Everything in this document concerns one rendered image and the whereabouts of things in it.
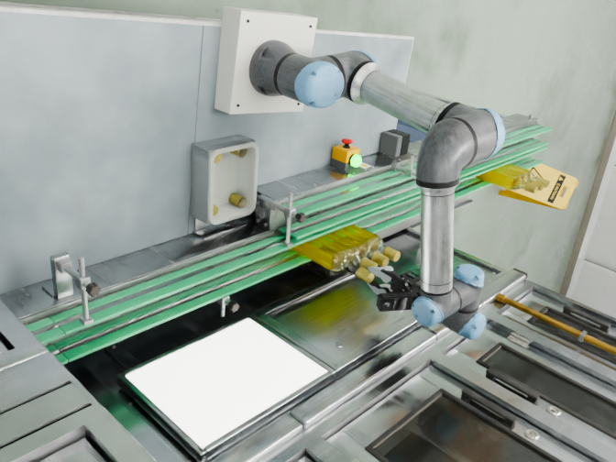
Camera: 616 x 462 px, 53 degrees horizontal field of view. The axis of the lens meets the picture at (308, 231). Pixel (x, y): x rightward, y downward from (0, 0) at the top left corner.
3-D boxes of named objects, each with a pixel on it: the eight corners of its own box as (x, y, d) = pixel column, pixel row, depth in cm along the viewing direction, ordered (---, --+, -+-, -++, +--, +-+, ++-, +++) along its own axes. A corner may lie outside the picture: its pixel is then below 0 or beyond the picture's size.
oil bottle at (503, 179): (472, 177, 273) (531, 197, 256) (475, 165, 271) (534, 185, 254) (478, 174, 277) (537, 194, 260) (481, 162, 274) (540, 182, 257)
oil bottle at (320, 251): (288, 248, 196) (337, 275, 183) (289, 232, 194) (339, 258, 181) (300, 243, 200) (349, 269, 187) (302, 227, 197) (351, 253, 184)
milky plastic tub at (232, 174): (191, 216, 178) (210, 227, 173) (192, 143, 169) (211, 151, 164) (237, 203, 190) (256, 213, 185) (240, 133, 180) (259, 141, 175)
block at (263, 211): (252, 224, 190) (268, 232, 185) (254, 196, 185) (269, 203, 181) (261, 221, 192) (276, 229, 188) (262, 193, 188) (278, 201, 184)
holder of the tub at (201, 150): (191, 232, 181) (207, 242, 176) (191, 143, 169) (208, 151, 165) (236, 218, 193) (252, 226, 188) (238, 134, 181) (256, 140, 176)
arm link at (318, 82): (277, 55, 157) (312, 67, 148) (315, 49, 165) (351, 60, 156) (275, 101, 163) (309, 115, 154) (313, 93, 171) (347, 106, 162)
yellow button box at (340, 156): (329, 164, 217) (345, 170, 212) (331, 144, 214) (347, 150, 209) (342, 160, 222) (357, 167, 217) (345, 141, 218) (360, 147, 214)
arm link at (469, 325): (490, 308, 159) (485, 335, 163) (454, 291, 165) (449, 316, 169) (474, 321, 154) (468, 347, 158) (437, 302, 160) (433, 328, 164)
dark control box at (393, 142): (377, 151, 235) (395, 158, 230) (379, 131, 232) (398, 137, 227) (390, 148, 241) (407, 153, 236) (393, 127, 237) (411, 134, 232)
